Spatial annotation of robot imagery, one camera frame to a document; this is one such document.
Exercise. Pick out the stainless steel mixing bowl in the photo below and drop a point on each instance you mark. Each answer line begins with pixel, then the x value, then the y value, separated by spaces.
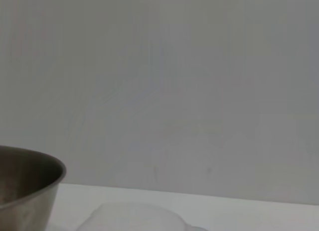
pixel 27 186

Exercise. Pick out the clear plastic measuring cup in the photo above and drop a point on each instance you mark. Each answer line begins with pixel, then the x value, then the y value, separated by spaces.
pixel 139 218

